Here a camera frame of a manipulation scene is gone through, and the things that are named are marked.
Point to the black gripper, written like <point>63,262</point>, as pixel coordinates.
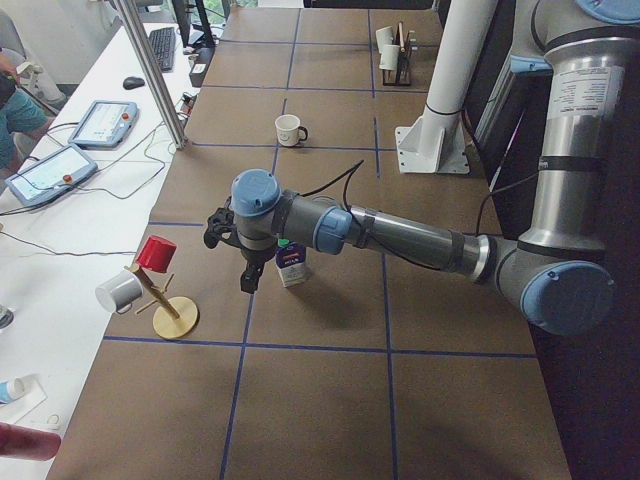
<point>253,255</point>

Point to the blue white milk carton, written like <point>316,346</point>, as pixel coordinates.
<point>291,262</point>

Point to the white mug with black handle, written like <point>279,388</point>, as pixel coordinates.
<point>289,130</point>

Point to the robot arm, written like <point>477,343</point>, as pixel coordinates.
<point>553,272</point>

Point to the red cup on stand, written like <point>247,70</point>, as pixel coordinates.
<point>156,254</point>

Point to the grey white cup on stand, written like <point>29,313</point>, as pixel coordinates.
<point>117,294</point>

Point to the wooden mug tree stand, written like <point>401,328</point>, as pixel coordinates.
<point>174,317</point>

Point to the teach pendant far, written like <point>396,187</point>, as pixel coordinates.
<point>105,125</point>

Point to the teach pendant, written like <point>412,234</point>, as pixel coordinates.
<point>105,125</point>
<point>52,176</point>

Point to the teach pendant near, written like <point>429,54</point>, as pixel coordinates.
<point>52,176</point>

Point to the black computer mouse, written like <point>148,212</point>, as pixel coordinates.
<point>132,82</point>

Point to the black keyboard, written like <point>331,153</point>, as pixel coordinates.
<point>163,41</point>

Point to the white ribbed mug near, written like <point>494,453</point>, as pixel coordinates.
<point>389,58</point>

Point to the white ribbed mug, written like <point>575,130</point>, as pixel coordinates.
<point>389,58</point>
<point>384,36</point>

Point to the white ribbed mug far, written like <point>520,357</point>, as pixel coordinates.
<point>384,36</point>

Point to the red bottle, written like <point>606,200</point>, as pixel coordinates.
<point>28,444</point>

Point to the aluminium frame post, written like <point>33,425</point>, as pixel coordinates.
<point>144,52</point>

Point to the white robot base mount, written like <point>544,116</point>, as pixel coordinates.
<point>435,143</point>

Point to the black wire mug rack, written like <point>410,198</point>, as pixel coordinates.
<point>406,39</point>

